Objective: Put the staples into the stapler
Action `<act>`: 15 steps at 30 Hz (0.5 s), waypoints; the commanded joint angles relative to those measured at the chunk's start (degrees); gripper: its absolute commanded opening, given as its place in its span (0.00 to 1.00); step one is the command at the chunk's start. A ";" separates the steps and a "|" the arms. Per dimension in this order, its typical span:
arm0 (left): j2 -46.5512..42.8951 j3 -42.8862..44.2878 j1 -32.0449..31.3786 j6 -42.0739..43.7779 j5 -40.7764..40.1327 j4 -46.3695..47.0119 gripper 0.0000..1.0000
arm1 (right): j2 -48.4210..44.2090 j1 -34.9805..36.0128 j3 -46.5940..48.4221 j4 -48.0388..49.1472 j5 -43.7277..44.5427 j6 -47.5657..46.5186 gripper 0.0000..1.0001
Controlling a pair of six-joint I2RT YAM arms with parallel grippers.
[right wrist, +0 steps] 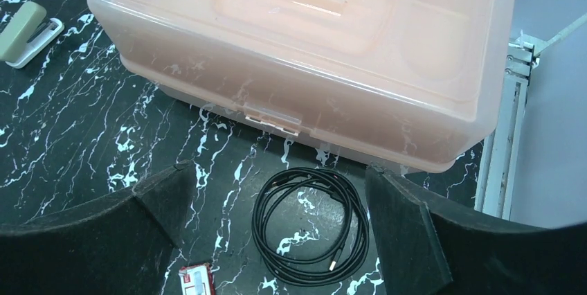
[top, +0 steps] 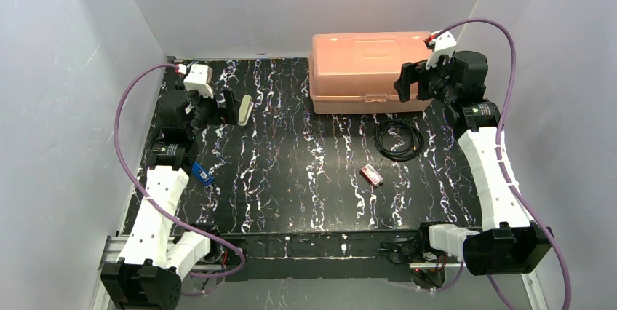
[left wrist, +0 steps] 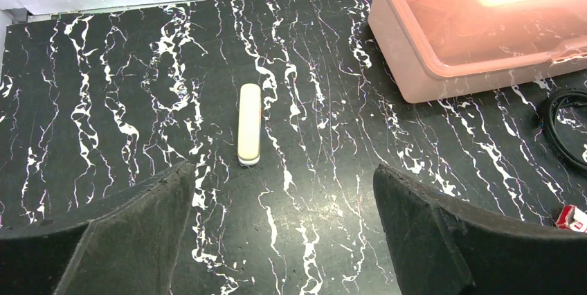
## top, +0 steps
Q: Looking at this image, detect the beige stapler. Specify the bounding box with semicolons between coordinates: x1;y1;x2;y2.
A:
237;95;254;127

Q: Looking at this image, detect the blue stapler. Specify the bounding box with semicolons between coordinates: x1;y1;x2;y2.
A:
191;162;214;187

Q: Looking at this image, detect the red staples box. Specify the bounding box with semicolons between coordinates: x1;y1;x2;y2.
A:
360;164;383;187

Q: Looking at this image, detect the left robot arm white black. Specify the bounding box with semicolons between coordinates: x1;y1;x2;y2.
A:
100;90;215;309

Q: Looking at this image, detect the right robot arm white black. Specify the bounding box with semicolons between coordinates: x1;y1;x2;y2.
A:
394;51;551;276

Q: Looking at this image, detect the orange plastic toolbox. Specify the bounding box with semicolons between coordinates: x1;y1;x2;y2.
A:
309;31;430;114

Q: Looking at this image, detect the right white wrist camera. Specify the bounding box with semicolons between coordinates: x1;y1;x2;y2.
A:
424;31;457;70

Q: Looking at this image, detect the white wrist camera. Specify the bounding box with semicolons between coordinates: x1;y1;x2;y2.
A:
424;31;457;70
183;63;214;99

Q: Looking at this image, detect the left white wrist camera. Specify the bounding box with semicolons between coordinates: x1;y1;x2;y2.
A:
183;63;214;99

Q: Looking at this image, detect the coiled black cable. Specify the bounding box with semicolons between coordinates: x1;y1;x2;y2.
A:
375;119;426;163

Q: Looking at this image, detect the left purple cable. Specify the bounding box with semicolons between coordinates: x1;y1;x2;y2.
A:
114;63;246;298

